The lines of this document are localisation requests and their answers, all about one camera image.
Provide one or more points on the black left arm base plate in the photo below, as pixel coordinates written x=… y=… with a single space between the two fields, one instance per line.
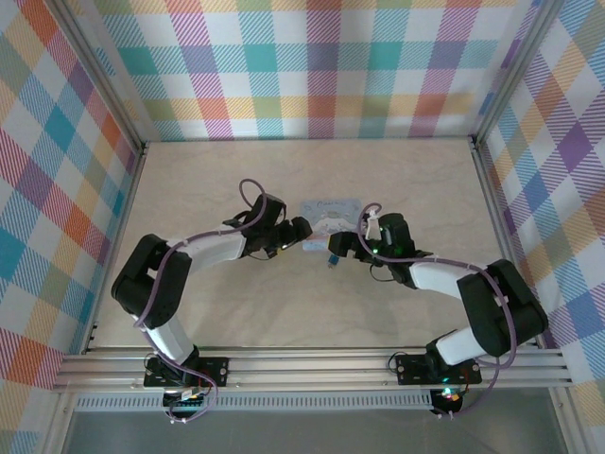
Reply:
x=217 y=371

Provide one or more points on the aluminium mounting rail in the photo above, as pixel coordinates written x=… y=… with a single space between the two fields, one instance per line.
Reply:
x=307 y=366

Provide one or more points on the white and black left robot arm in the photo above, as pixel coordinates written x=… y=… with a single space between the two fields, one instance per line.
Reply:
x=208 y=250

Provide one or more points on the aluminium table side rail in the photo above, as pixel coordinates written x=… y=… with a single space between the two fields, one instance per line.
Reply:
x=118 y=227
x=501 y=213

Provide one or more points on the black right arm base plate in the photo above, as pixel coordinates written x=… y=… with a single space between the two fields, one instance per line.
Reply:
x=411 y=369

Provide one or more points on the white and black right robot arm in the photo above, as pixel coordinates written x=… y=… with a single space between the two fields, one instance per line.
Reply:
x=435 y=276

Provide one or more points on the light blue cartoon pouch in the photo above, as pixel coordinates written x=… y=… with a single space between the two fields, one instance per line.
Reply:
x=331 y=215

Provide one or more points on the aluminium frame post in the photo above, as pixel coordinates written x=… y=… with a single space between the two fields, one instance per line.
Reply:
x=101 y=71
x=513 y=66

